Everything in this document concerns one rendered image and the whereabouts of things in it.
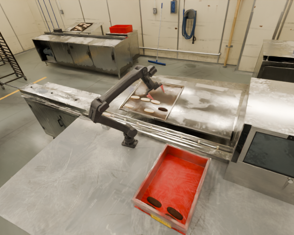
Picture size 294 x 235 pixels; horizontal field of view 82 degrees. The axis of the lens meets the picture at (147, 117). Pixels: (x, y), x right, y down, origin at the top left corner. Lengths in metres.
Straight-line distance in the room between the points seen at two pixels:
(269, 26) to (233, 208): 3.80
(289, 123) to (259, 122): 0.13
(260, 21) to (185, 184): 3.79
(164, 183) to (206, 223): 0.32
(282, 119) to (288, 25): 3.86
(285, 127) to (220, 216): 0.57
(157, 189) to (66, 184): 0.62
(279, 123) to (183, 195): 0.65
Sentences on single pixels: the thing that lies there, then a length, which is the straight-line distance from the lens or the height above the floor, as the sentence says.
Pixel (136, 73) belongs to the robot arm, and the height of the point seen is 1.40.
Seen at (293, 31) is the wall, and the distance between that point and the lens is 4.83.
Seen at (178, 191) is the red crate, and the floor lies 0.82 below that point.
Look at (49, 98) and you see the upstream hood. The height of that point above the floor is 0.92.
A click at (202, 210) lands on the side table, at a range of 1.15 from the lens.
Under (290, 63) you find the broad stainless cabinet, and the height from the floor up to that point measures 0.95.
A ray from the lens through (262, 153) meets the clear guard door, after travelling 1.06.
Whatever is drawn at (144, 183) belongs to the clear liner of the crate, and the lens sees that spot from 1.10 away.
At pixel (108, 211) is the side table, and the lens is 1.17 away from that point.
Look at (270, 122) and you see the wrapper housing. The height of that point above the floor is 1.30.
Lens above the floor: 1.87
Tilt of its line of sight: 39 degrees down
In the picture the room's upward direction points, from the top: 5 degrees counter-clockwise
